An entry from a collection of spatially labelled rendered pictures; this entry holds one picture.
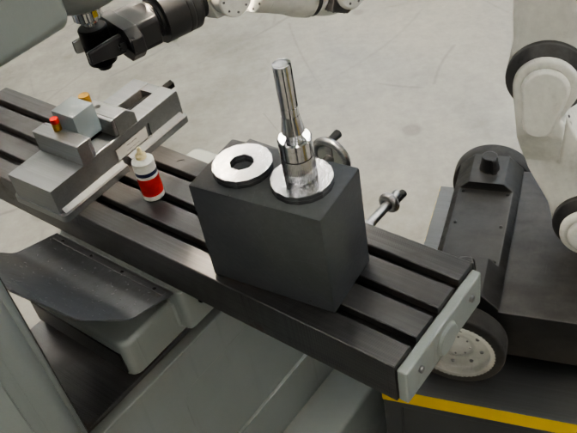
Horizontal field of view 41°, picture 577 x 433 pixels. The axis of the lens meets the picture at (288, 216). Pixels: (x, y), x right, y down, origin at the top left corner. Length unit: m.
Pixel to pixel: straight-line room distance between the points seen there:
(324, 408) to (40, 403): 0.92
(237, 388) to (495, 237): 0.64
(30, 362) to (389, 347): 0.50
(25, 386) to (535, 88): 0.95
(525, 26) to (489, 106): 1.78
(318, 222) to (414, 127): 2.07
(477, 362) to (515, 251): 0.26
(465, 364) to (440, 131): 1.50
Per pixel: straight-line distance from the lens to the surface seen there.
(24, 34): 1.06
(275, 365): 1.76
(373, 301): 1.16
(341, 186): 1.07
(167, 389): 1.47
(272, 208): 1.05
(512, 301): 1.64
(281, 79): 0.97
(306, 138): 1.02
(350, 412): 1.93
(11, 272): 1.39
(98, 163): 1.48
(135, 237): 1.36
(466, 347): 1.65
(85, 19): 1.25
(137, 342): 1.37
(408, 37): 3.66
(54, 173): 1.46
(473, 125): 3.07
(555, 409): 1.70
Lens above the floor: 1.79
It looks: 41 degrees down
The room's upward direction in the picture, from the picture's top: 11 degrees counter-clockwise
